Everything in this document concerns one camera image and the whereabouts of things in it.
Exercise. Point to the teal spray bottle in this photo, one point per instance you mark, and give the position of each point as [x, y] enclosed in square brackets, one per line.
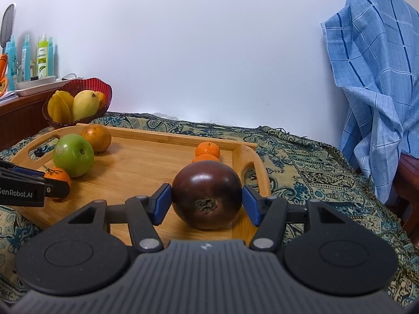
[26, 60]
[12, 63]

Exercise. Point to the yellow mango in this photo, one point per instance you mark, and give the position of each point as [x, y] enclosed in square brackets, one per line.
[83, 104]

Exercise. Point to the dark purple round fruit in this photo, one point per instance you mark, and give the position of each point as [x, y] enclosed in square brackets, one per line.
[203, 183]

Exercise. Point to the dark wooden chair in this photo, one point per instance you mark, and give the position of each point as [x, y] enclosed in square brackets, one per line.
[409, 186]

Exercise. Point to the blue checked cloth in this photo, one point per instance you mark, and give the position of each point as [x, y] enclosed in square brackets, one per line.
[370, 88]

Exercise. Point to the small tangerine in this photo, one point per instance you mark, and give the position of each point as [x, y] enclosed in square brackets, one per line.
[208, 148]
[206, 158]

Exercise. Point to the brown wooden cabinet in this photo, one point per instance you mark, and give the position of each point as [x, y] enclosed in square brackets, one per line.
[19, 121]

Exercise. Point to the large orange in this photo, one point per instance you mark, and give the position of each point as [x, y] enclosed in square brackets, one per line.
[98, 137]

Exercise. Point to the yellow starfruit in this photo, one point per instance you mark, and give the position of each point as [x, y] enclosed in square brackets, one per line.
[60, 106]

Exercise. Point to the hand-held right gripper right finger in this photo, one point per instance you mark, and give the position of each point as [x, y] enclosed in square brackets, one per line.
[251, 206]

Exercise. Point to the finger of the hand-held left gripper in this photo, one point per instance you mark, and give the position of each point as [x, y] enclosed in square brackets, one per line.
[59, 189]
[23, 170]

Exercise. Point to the blue paisley patterned blanket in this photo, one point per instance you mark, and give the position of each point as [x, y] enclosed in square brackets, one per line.
[311, 176]

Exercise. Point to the white plastic tray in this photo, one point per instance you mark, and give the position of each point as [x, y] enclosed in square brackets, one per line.
[36, 87]

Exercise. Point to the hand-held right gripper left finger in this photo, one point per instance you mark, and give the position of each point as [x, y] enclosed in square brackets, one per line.
[162, 202]

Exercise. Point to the reddish mango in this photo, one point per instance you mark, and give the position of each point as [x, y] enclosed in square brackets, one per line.
[101, 99]

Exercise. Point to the wooden bamboo tray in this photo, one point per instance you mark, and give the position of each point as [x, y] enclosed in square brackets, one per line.
[137, 170]

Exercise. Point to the red glass fruit bowl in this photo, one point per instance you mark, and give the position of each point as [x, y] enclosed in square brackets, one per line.
[98, 85]

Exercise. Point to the green apple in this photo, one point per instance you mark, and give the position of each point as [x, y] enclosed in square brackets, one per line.
[73, 155]

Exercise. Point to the stack of papers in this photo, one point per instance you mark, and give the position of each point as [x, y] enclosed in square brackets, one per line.
[7, 97]

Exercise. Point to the tangerine with green stem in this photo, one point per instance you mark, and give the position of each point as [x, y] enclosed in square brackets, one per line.
[59, 174]

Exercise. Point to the green label spray bottle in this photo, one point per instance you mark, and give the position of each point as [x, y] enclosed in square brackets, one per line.
[42, 57]

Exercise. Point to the grey mesh fan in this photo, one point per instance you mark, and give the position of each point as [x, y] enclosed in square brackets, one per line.
[7, 26]

